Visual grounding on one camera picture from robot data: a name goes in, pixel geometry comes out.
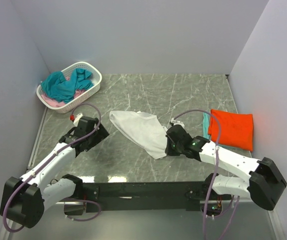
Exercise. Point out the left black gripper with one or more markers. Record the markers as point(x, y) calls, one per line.
point(100, 134)

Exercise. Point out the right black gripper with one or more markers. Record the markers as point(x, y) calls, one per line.
point(168, 151)

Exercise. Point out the white t shirt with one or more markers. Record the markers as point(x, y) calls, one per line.
point(143, 129)

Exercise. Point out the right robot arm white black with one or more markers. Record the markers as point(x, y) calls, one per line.
point(257, 179)

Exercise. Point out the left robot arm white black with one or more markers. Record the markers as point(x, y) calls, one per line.
point(25, 199)

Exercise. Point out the folded light teal t shirt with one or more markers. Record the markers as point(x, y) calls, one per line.
point(205, 127)

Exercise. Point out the pink t shirt in basket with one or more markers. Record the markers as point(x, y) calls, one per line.
point(60, 91)

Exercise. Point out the white plastic laundry basket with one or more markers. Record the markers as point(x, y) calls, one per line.
point(96, 79)

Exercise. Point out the teal t shirt in basket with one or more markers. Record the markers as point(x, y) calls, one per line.
point(77, 74)

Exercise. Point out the folded orange t shirt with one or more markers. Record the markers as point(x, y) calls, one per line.
point(231, 129)

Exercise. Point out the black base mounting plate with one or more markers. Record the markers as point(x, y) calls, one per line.
point(132, 196)

